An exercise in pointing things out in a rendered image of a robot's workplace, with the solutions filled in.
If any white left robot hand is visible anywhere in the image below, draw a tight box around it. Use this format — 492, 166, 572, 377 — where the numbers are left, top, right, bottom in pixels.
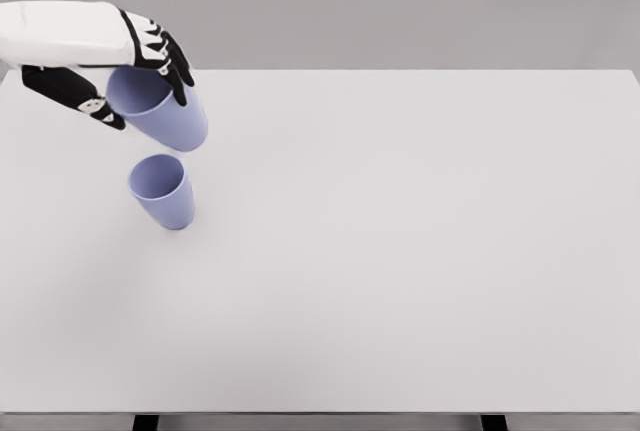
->
0, 0, 196, 132

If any lavender plastic cup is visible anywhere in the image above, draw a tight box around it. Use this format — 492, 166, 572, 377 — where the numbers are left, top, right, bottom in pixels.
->
127, 153, 196, 231
105, 66, 209, 154

